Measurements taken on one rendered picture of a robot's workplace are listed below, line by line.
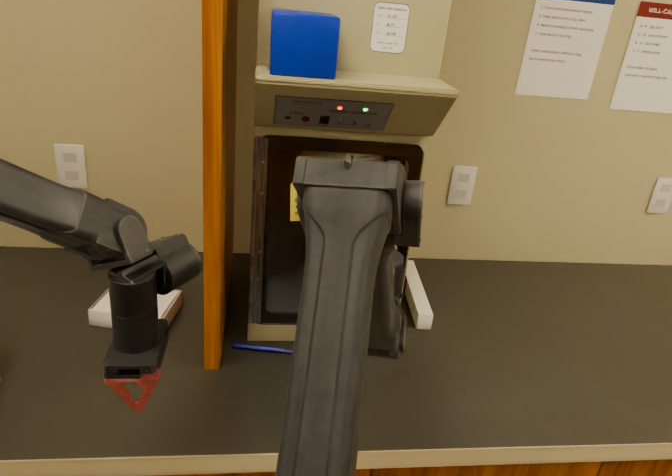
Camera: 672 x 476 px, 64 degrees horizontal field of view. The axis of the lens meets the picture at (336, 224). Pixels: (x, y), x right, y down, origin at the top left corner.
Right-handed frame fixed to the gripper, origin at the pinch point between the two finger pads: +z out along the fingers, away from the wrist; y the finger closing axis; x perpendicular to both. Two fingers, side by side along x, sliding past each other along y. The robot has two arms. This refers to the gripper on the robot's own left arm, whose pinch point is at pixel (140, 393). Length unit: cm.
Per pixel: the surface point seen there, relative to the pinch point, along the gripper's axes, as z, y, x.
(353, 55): -44, 33, -31
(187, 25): -42, 76, 2
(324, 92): -39, 23, -25
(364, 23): -49, 33, -32
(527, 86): -35, 76, -85
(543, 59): -42, 76, -88
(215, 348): 10.7, 24.1, -8.4
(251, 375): 15.8, 22.3, -15.4
